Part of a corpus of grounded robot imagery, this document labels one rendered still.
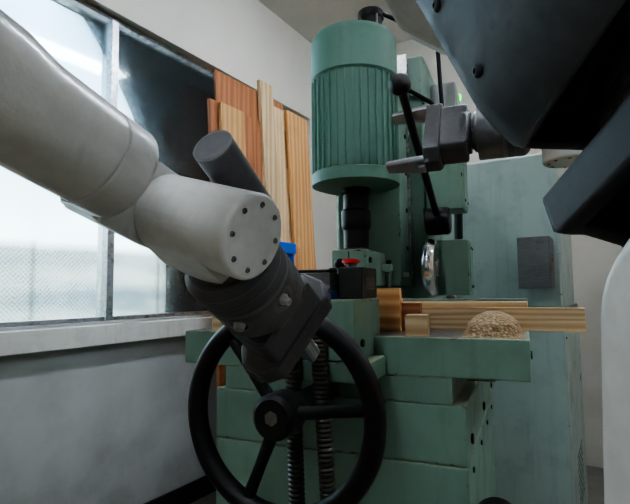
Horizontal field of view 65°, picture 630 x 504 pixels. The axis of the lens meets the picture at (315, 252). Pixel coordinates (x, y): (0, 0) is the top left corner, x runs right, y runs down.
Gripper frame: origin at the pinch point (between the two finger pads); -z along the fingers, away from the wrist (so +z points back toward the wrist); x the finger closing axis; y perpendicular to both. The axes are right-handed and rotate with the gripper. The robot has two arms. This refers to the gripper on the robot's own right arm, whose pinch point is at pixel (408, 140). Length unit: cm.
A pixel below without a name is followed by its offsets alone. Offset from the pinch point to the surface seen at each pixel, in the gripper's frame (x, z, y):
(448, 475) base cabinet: 48, 5, 21
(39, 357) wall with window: 23, -141, 61
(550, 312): 19.5, 20.6, 24.8
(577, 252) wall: -100, 45, 214
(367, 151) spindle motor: -4.6, -9.3, 6.4
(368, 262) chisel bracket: 12.5, -10.4, 18.3
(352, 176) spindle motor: 0.5, -11.8, 7.1
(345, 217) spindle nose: 3.9, -15.3, 15.2
